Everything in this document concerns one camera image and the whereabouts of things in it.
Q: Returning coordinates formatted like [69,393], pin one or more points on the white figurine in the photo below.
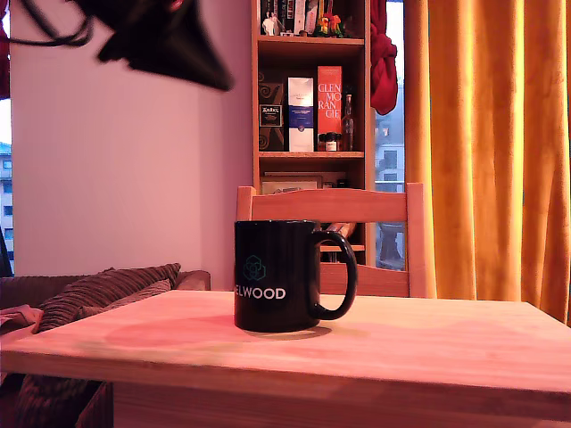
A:
[270,24]

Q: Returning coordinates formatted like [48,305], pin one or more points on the black book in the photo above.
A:
[282,13]

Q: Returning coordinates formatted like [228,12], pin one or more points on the dark spiral pattern box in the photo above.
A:
[273,134]

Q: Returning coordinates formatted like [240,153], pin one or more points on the wooden bookshelf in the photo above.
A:
[311,41]

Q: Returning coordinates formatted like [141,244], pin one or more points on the white and red book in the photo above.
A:
[311,13]

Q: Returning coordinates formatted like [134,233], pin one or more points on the white and blue box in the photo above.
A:
[301,116]

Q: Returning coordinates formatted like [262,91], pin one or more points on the colourful figurine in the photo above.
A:
[328,24]

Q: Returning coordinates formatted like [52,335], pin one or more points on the red Glenmorangie box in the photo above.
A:
[330,80]

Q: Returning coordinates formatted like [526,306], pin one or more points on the amber miniature bottle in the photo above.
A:
[323,143]

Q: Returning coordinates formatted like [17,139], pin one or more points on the knotted red curtain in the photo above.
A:
[383,67]
[3,62]

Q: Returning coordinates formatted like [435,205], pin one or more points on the white label miniature bottle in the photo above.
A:
[332,145]

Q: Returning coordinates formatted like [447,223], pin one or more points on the clear glass bottle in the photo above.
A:
[349,129]

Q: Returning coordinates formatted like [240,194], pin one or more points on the small dark jar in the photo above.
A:
[344,183]

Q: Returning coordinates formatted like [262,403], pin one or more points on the wooden chair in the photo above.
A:
[330,205]

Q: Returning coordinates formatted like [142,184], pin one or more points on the black Elwood mug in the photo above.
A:
[274,249]

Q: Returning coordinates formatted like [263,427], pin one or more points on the copper foil pouch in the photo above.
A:
[343,228]

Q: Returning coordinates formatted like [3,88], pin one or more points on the black drape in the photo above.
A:
[3,258]

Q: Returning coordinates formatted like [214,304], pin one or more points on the grey stone urn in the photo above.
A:
[391,249]

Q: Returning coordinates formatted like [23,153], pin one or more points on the pink canvas bag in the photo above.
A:
[20,318]

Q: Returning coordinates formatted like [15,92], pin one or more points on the orange curtain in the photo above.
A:
[490,156]

